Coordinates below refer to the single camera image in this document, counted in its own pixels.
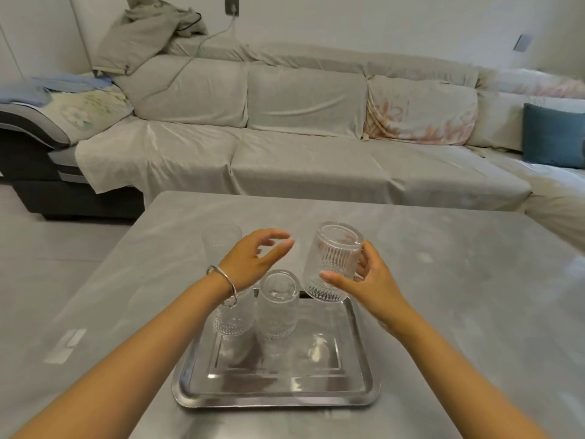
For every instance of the person's left hand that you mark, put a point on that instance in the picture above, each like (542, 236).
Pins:
(244, 265)

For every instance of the person's right hand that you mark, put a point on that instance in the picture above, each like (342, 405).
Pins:
(377, 292)

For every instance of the person's left thumb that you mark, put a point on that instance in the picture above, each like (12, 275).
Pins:
(278, 253)

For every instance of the person's right thumb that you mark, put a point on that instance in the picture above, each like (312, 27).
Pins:
(339, 277)

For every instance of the ribbed clear drinking glass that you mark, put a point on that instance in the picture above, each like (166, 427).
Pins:
(277, 308)
(234, 320)
(327, 258)
(221, 244)

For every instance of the person's right forearm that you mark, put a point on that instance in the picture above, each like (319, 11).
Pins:
(461, 374)

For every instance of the person's left forearm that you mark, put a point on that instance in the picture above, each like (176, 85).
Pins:
(137, 356)

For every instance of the grey covered long sofa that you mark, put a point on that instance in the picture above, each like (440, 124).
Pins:
(347, 173)

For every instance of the stainless steel rectangular tray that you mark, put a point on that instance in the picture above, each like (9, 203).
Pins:
(274, 384)

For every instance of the grey sofa back cushion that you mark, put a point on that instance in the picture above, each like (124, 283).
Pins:
(192, 93)
(306, 100)

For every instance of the white sofa sheet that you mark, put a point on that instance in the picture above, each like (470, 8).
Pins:
(151, 155)

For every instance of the pink floral back cushion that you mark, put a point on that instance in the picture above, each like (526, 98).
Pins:
(418, 111)

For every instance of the green floral seat mat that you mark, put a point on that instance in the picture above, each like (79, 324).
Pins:
(91, 109)

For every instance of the black and grey chaise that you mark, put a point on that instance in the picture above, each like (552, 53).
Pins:
(41, 178)

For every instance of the crumpled beige grey blanket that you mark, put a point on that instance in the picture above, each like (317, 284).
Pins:
(137, 38)

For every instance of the teal blue throw pillow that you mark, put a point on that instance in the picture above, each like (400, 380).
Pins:
(553, 134)

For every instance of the light blue folded towel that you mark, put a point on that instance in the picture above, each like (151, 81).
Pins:
(41, 89)

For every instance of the grey wall socket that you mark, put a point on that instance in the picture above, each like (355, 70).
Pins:
(230, 2)

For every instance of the grey wall switch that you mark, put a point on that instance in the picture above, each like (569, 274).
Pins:
(523, 42)

